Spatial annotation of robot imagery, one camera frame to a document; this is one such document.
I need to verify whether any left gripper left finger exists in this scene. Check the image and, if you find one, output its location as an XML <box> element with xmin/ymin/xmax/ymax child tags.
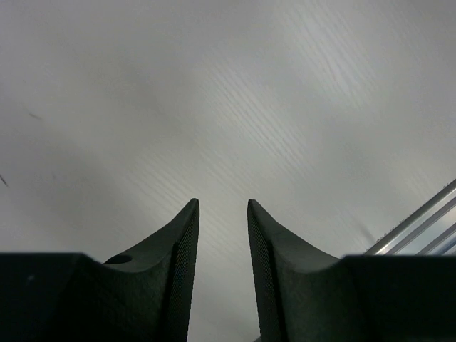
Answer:
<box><xmin>1</xmin><ymin>199</ymin><xmax>200</xmax><ymax>341</ymax></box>

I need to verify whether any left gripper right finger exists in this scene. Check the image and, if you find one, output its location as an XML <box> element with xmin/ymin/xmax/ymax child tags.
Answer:
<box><xmin>247</xmin><ymin>199</ymin><xmax>455</xmax><ymax>341</ymax></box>

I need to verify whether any front aluminium rail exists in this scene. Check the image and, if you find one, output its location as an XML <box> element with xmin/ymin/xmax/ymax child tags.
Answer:
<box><xmin>366</xmin><ymin>181</ymin><xmax>455</xmax><ymax>255</ymax></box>

